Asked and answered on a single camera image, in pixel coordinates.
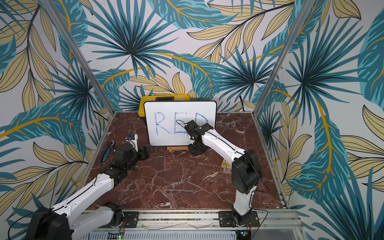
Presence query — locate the right aluminium frame post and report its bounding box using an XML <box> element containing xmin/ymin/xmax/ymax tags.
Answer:
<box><xmin>253</xmin><ymin>0</ymin><xmax>315</xmax><ymax>118</ymax></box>

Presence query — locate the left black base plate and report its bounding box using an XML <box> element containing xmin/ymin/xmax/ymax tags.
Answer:
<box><xmin>101</xmin><ymin>211</ymin><xmax>140</xmax><ymax>229</ymax></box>

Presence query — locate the aluminium frame post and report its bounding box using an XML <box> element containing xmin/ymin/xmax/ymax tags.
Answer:
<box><xmin>41</xmin><ymin>0</ymin><xmax>115</xmax><ymax>115</ymax></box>
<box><xmin>253</xmin><ymin>0</ymin><xmax>315</xmax><ymax>118</ymax></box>

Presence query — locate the wooden board easel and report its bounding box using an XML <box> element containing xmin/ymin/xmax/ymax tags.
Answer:
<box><xmin>167</xmin><ymin>146</ymin><xmax>189</xmax><ymax>152</ymax></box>

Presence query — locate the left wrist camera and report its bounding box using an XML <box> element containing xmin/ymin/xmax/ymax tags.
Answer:
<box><xmin>126</xmin><ymin>134</ymin><xmax>139</xmax><ymax>151</ymax></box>

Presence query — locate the left aluminium frame post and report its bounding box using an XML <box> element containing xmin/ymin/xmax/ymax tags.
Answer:
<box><xmin>41</xmin><ymin>0</ymin><xmax>115</xmax><ymax>115</ymax></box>

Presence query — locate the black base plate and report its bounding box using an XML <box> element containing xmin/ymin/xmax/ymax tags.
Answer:
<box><xmin>218</xmin><ymin>210</ymin><xmax>260</xmax><ymax>228</ymax></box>
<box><xmin>101</xmin><ymin>211</ymin><xmax>140</xmax><ymax>229</ymax></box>

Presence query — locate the white dry-erase board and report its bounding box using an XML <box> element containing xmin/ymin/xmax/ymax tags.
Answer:
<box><xmin>144</xmin><ymin>101</ymin><xmax>217</xmax><ymax>147</ymax></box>

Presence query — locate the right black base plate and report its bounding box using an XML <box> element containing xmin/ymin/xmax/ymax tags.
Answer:
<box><xmin>218</xmin><ymin>210</ymin><xmax>260</xmax><ymax>228</ymax></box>

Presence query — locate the aluminium front rail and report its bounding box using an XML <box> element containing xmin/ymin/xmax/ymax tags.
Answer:
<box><xmin>80</xmin><ymin>209</ymin><xmax>304</xmax><ymax>232</ymax></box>

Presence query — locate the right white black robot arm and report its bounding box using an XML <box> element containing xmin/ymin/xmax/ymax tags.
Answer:
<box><xmin>184</xmin><ymin>121</ymin><xmax>263</xmax><ymax>227</ymax></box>

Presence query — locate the yellow tool case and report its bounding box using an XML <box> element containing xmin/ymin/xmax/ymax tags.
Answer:
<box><xmin>138</xmin><ymin>94</ymin><xmax>190</xmax><ymax>118</ymax></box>

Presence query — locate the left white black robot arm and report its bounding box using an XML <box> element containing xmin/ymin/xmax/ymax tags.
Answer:
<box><xmin>25</xmin><ymin>143</ymin><xmax>150</xmax><ymax>240</ymax></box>

